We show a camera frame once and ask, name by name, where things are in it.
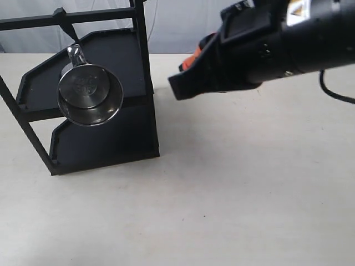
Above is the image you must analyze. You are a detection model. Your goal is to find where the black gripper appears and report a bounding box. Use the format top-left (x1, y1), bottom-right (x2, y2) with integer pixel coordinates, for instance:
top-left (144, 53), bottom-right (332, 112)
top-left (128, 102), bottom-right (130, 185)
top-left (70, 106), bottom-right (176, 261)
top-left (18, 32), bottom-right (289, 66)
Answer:
top-left (169, 1), bottom-right (294, 100)

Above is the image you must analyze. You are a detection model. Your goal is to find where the white backdrop curtain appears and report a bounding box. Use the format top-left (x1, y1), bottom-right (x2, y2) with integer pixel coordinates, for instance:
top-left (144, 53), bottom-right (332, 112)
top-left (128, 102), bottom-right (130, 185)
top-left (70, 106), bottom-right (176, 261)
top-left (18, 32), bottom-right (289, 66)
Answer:
top-left (1, 0), bottom-right (233, 54)

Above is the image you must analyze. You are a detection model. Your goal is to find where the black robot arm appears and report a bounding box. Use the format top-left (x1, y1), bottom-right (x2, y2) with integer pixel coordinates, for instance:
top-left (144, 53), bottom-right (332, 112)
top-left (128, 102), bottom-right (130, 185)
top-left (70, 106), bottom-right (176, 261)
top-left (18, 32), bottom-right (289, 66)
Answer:
top-left (169, 1), bottom-right (354, 100)

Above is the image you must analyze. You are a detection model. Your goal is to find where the black two-tier rack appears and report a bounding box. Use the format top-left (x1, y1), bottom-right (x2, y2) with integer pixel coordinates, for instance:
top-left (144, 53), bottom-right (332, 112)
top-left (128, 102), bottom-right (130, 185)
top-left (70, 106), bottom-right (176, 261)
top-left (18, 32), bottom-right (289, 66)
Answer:
top-left (1, 1), bottom-right (160, 175)

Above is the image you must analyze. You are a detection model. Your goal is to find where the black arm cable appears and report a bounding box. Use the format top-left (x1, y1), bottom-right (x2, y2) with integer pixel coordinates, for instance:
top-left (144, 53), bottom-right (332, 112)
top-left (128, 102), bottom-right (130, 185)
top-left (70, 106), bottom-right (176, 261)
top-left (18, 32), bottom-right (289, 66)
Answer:
top-left (318, 69), bottom-right (355, 105)

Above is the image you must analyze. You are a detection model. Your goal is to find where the stainless steel mug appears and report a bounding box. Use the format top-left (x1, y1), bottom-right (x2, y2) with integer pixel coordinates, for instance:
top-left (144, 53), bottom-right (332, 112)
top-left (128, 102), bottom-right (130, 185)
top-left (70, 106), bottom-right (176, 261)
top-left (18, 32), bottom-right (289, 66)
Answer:
top-left (57, 43), bottom-right (124, 127)

